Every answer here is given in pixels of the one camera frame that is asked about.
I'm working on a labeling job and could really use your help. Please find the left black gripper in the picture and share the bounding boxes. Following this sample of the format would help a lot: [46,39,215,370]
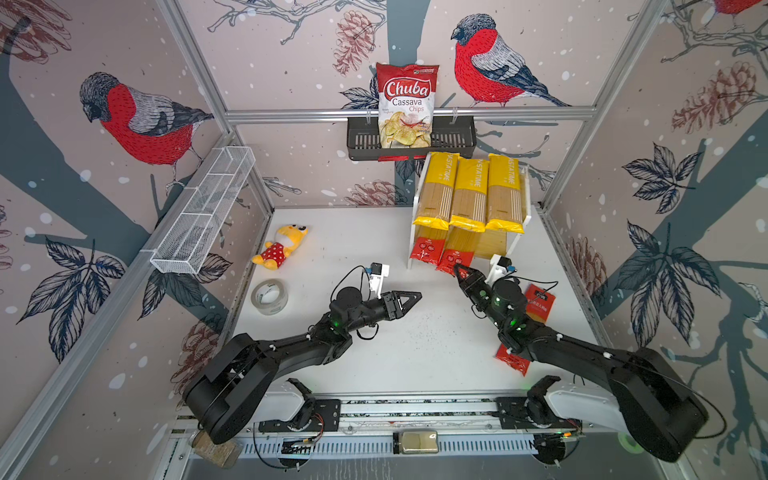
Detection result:
[344,292,420,335]

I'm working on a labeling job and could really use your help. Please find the red pasta bag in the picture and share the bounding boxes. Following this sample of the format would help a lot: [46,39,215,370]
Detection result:
[436,228,481,275]
[410,225,448,266]
[495,283,556,376]

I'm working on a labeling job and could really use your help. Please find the yellow pasta bag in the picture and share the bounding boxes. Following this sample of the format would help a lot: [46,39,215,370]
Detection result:
[413,152,460,231]
[486,154,525,234]
[449,158,490,233]

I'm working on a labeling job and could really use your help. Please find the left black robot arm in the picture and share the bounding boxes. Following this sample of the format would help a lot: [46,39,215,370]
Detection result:
[182,287,422,444]

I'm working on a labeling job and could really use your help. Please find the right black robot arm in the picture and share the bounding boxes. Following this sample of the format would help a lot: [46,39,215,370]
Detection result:
[454,265,709,463]

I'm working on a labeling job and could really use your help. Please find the wooden two-tier shelf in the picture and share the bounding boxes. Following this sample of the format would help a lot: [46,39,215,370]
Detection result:
[409,154,532,260]

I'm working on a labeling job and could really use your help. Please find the yellow plush toy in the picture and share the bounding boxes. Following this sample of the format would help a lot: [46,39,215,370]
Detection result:
[252,224,309,271]

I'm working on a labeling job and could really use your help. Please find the clear tape roll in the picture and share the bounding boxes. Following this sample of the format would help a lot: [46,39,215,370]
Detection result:
[251,279,288,316]

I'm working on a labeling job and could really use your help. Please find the Chuba cassava chips bag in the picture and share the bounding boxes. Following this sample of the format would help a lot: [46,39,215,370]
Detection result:
[376,63,439,148]

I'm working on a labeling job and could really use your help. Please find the green tape roll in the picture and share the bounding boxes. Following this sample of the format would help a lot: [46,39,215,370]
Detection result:
[617,432,645,455]

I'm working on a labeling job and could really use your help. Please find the glass jar brown contents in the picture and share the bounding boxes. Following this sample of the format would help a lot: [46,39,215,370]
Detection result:
[189,430,243,469]

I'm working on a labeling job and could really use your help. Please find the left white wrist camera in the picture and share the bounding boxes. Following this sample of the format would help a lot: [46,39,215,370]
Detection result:
[365,262,390,298]

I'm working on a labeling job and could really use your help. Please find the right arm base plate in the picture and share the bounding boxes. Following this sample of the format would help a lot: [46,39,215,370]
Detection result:
[495,397,582,430]

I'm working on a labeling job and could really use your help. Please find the metallic box on rail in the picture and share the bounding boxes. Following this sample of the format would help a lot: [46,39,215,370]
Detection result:
[393,430,439,455]

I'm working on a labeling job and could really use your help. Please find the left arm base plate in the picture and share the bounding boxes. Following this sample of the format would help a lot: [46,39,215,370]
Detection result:
[257,399,341,433]

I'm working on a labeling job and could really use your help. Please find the black wire hanging basket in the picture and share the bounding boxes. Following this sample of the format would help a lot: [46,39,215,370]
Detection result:
[346,115,478,162]

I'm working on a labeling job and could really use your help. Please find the white wire mesh basket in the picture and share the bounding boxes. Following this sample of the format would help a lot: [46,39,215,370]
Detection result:
[150,146,255,275]

